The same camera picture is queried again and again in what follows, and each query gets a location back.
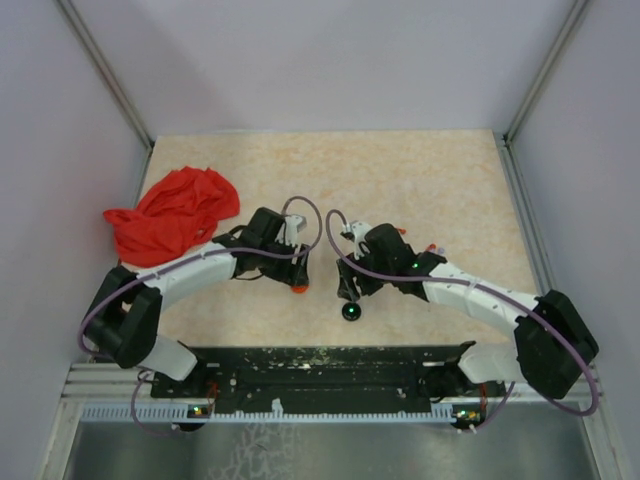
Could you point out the left aluminium frame post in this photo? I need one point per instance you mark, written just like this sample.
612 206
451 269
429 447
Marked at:
105 71

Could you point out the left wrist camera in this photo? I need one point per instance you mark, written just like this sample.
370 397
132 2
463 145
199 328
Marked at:
293 225

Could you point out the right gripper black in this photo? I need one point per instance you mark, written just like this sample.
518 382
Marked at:
347 288

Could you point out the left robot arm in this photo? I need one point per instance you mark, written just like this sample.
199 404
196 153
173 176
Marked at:
123 319

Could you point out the red cloth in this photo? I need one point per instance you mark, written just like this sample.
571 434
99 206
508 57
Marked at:
177 213

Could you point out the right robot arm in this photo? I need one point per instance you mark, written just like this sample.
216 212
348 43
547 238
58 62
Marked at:
547 340

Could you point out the aluminium frame post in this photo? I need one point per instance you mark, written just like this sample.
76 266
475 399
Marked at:
105 71
569 28

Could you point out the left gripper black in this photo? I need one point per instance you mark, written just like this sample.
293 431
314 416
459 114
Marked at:
292 274

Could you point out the white cable duct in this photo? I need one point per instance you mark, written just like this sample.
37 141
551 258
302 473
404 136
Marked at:
193 413

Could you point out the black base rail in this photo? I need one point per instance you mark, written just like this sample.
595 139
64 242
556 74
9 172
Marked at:
326 380

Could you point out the right aluminium frame post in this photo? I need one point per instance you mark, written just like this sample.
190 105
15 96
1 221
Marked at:
569 28

